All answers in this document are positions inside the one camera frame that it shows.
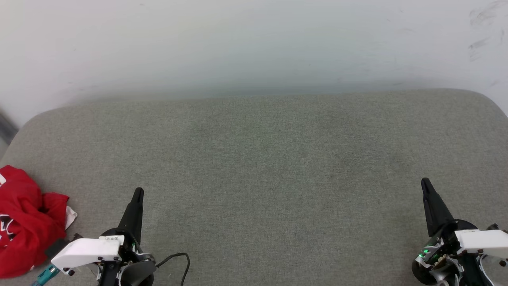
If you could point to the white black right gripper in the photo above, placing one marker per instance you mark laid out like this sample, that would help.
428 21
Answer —
476 242

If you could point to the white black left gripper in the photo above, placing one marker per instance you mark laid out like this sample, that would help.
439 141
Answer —
87 252

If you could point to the red Bulls basketball jersey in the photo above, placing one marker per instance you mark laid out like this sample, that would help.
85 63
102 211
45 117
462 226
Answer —
24 222

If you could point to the grey fabric sofa seat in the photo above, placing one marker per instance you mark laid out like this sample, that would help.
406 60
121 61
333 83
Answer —
270 167

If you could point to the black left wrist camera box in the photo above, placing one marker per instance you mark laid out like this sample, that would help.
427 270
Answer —
55 248

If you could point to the teal left camera connector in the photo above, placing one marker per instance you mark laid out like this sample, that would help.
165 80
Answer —
47 274

